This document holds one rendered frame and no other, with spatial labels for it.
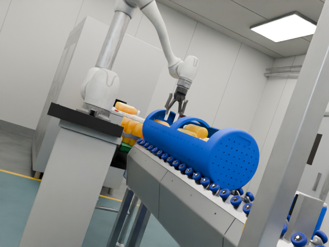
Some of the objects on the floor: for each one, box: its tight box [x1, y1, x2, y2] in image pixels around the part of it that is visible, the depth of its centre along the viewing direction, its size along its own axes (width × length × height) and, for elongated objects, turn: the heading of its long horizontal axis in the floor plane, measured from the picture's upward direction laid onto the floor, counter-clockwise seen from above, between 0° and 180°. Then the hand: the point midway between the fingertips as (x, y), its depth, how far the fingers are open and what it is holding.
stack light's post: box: [134, 209, 151, 247], centre depth 273 cm, size 4×4×110 cm
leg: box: [106, 188, 134, 247], centre depth 214 cm, size 6×6×63 cm
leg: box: [125, 201, 148, 247], centre depth 220 cm, size 6×6×63 cm
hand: (171, 117), depth 196 cm, fingers open, 6 cm apart
